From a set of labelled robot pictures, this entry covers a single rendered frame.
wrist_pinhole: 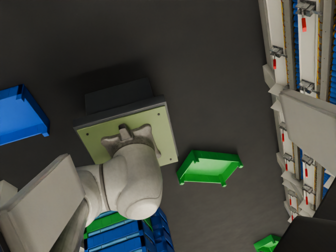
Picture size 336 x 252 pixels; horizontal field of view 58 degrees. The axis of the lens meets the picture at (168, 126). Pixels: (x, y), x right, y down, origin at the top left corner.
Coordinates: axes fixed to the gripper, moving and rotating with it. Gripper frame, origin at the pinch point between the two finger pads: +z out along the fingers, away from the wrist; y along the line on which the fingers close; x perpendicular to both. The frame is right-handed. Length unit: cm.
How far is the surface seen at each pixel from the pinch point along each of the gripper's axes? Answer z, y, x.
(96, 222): 118, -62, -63
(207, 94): 114, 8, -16
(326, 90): 68, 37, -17
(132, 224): 113, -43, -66
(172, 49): 97, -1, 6
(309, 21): 62, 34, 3
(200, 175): 146, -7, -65
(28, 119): 96, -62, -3
